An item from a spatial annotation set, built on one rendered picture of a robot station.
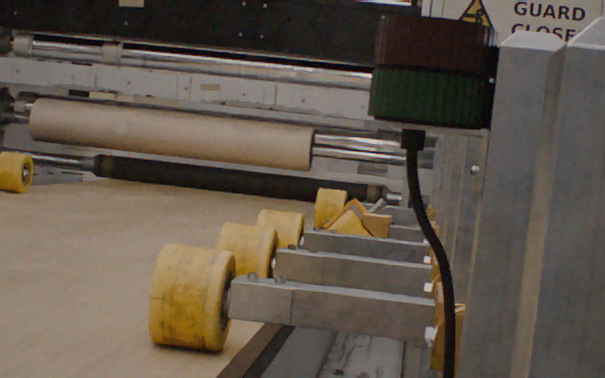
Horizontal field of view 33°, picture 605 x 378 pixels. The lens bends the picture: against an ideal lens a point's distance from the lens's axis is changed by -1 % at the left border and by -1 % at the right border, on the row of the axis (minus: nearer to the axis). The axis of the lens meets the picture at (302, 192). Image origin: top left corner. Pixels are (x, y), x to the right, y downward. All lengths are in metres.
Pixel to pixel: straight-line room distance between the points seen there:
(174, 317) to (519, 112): 0.38
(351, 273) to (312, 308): 0.25
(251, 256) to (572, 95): 0.80
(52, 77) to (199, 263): 2.22
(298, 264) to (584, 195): 0.81
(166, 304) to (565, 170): 0.58
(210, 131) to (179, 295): 2.09
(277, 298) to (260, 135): 2.06
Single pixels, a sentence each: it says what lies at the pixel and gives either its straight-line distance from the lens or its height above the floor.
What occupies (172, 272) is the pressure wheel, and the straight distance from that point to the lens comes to 0.80.
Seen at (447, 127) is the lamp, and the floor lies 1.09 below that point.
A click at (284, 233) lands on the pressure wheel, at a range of 1.29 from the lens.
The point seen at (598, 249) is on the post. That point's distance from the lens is 0.26.
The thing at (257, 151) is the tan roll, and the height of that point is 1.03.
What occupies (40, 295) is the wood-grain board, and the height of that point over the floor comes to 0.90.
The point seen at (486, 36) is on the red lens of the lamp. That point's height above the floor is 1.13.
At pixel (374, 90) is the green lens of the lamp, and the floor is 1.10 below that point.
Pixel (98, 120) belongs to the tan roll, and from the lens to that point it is 2.96.
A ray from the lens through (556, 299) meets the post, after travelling 0.26.
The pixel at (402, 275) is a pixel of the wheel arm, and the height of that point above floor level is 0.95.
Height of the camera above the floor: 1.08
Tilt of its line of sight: 3 degrees down
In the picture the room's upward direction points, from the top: 6 degrees clockwise
